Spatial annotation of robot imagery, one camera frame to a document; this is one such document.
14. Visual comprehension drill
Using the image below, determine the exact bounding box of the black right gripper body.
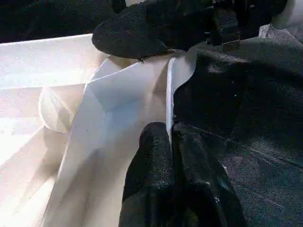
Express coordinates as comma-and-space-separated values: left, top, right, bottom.
208, 0, 289, 52

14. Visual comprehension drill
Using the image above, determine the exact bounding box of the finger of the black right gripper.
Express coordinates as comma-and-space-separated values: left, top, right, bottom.
91, 0, 219, 60

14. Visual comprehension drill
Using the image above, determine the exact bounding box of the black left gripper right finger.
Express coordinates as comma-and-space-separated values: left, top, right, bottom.
171, 124, 248, 227

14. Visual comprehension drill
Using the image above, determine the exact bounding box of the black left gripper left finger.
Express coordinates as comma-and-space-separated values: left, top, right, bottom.
118, 122, 177, 227

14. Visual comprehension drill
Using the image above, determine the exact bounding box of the white plastic table top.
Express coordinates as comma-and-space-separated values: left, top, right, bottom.
0, 33, 198, 227

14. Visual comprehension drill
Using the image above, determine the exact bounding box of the black work mat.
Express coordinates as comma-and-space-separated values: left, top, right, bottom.
0, 0, 303, 227

